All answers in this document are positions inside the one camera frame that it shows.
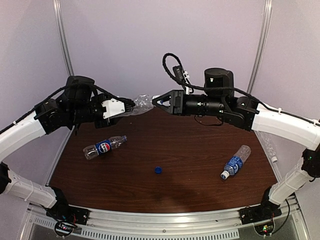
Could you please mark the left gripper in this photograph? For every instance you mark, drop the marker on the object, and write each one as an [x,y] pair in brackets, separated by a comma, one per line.
[100,121]

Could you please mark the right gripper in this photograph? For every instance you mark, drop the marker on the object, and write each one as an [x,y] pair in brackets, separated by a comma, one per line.
[179,102]

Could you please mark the clear unlabeled plastic bottle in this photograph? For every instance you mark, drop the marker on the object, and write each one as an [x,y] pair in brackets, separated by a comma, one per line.
[143,104]

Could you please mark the Pepsi label plastic bottle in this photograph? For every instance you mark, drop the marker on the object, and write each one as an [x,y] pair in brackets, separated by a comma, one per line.
[107,145]

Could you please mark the blue bottle cap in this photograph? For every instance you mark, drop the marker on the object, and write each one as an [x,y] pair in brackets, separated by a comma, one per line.
[158,170]

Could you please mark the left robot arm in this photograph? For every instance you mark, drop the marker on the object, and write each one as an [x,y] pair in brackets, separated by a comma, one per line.
[79,101]

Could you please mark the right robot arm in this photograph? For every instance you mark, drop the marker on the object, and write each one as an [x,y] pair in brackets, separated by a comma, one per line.
[250,114]

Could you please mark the blue label water bottle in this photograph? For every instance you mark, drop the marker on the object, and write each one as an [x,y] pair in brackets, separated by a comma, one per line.
[236,162]

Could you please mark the left circuit board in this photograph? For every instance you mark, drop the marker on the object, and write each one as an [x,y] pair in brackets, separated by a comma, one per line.
[63,229]

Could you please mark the circuit board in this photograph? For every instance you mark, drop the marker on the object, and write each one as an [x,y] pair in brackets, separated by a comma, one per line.
[265,229]
[63,229]

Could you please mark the right circuit board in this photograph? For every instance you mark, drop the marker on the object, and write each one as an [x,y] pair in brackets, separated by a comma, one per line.
[265,229]

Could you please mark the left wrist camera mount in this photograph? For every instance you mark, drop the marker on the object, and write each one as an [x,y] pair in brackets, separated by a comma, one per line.
[112,107]

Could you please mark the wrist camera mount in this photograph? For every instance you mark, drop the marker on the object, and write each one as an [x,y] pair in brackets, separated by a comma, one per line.
[183,76]
[112,107]

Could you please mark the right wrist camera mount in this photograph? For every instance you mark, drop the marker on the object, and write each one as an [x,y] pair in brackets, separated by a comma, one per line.
[183,76]

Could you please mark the left aluminium frame post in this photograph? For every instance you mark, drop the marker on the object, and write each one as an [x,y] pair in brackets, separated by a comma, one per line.
[62,36]

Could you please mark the aluminium frame post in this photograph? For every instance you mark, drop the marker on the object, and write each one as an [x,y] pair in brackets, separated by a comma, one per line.
[62,36]
[264,32]

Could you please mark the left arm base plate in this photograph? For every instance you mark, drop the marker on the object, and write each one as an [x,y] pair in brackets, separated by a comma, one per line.
[67,213]

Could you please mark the right aluminium frame post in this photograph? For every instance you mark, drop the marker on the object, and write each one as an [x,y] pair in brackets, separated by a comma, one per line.
[264,32]

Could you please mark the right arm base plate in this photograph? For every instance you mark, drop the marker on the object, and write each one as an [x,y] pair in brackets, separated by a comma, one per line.
[258,213]

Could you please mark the front aluminium rail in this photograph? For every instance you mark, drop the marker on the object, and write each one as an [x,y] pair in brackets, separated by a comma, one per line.
[208,225]

